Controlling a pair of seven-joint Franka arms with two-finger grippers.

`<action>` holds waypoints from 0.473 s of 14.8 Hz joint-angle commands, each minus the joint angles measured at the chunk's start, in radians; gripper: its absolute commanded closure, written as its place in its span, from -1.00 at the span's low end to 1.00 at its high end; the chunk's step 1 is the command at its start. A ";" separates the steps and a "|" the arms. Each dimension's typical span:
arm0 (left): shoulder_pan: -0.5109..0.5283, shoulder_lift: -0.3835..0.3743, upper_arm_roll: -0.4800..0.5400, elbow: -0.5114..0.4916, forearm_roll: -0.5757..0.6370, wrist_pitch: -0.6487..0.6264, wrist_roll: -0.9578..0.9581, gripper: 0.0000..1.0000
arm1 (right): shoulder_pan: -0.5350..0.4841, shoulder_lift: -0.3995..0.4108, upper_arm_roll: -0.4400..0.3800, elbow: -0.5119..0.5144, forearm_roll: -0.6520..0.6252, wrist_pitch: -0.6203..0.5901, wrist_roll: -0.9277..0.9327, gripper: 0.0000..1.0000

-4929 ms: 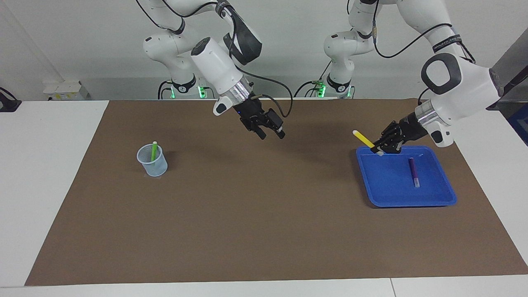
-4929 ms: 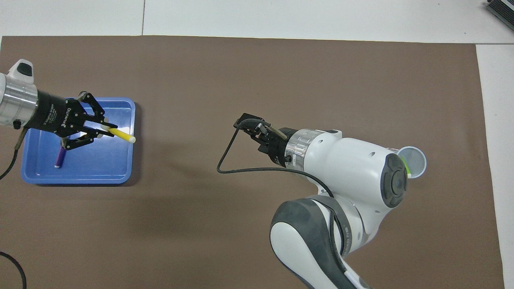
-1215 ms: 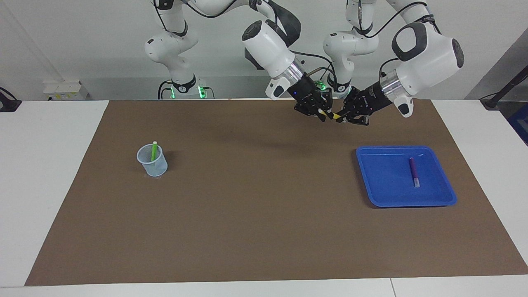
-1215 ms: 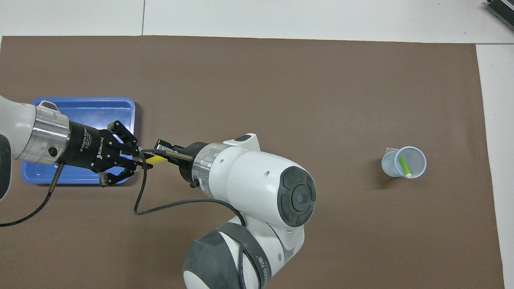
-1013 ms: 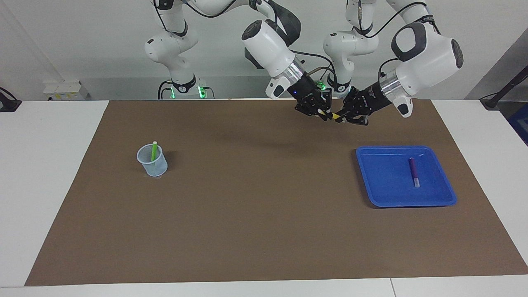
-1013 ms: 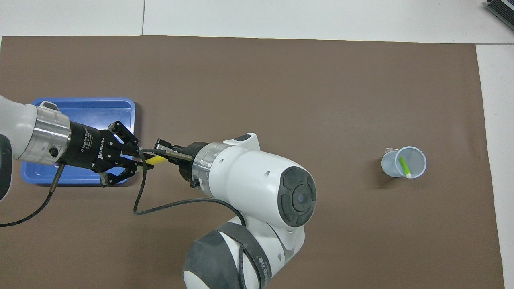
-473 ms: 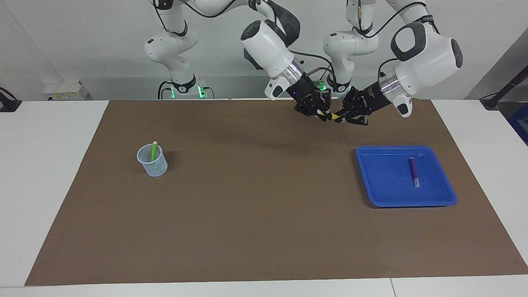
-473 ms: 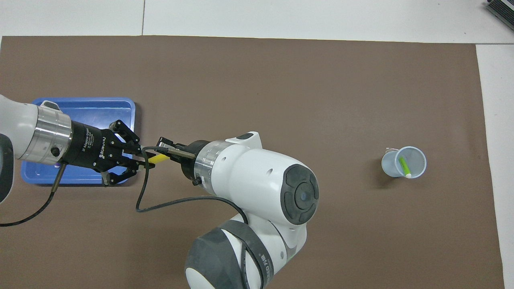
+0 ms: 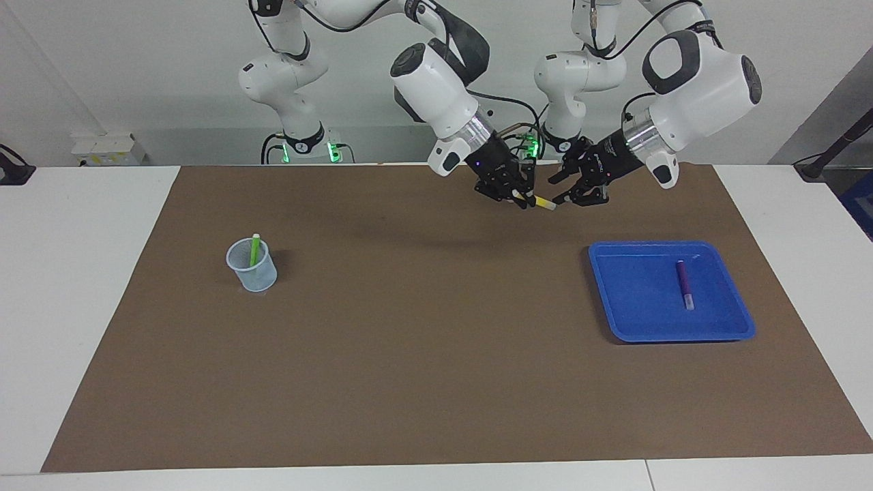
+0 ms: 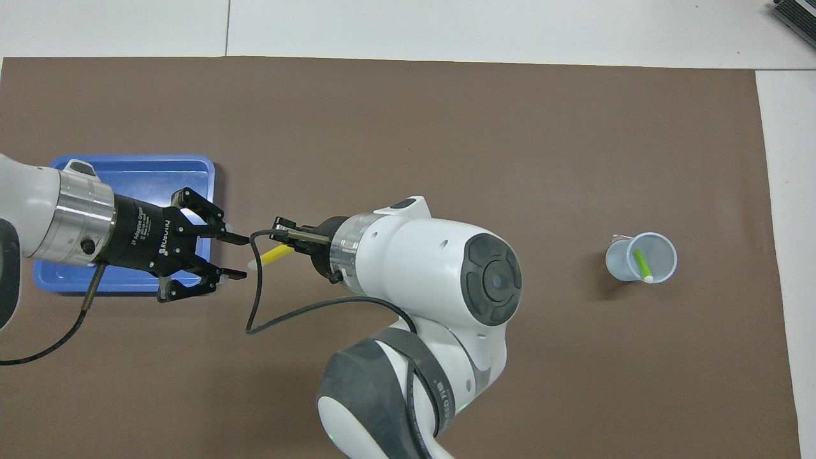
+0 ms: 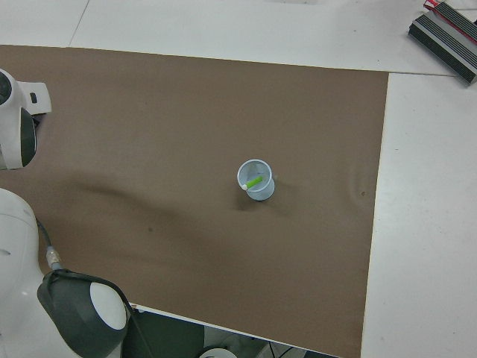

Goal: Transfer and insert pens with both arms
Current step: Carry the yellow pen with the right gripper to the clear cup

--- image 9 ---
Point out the green marker pen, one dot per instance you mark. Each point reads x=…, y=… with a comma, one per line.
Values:
x=254, y=251

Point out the blue crate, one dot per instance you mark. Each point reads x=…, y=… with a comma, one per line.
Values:
x=861, y=204

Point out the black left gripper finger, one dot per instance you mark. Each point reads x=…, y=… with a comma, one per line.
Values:
x=586, y=198
x=563, y=177

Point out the yellow marker pen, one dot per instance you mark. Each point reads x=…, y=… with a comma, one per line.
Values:
x=544, y=202

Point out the black clamp base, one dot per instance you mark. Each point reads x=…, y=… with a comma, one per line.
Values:
x=13, y=174

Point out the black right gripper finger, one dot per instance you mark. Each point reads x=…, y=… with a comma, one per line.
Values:
x=530, y=187
x=520, y=198

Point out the brown table mat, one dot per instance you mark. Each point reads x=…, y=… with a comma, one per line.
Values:
x=436, y=341

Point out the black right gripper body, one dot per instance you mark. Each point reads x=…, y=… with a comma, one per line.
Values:
x=498, y=170

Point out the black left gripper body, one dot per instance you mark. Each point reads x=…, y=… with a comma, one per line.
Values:
x=603, y=160

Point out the translucent plastic cup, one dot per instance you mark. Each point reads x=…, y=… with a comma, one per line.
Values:
x=259, y=279

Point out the black stand with pole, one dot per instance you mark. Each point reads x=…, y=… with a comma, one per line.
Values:
x=815, y=167

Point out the white power strip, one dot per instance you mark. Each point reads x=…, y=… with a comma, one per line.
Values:
x=109, y=150

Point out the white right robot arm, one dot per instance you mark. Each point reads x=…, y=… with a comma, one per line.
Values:
x=436, y=88

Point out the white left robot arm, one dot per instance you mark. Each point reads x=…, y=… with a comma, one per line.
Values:
x=702, y=82

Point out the purple marker pen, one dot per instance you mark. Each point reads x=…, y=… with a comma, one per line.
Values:
x=684, y=283

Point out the blue plastic tray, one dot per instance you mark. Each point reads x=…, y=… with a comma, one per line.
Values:
x=641, y=307

